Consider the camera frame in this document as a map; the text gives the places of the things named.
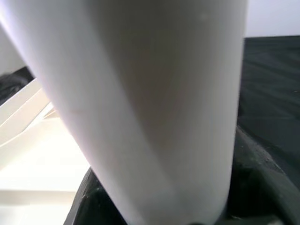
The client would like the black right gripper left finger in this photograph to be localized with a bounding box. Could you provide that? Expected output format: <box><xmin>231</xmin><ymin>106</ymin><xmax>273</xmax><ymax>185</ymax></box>
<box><xmin>64</xmin><ymin>166</ymin><xmax>132</xmax><ymax>225</ymax></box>

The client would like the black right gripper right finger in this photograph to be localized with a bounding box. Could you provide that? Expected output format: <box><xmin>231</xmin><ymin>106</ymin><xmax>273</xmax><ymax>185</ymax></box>
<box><xmin>217</xmin><ymin>127</ymin><xmax>300</xmax><ymax>225</ymax></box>

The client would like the white plastic children table top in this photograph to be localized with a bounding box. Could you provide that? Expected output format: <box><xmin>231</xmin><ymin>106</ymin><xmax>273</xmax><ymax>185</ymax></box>
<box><xmin>0</xmin><ymin>77</ymin><xmax>93</xmax><ymax>225</ymax></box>

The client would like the white tapered plastic leg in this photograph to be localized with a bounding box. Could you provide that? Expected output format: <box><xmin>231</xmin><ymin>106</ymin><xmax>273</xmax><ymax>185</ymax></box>
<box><xmin>0</xmin><ymin>0</ymin><xmax>246</xmax><ymax>225</ymax></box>

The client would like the black table cloth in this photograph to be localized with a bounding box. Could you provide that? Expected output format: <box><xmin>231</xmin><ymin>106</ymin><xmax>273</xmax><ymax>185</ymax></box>
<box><xmin>0</xmin><ymin>36</ymin><xmax>300</xmax><ymax>225</ymax></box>

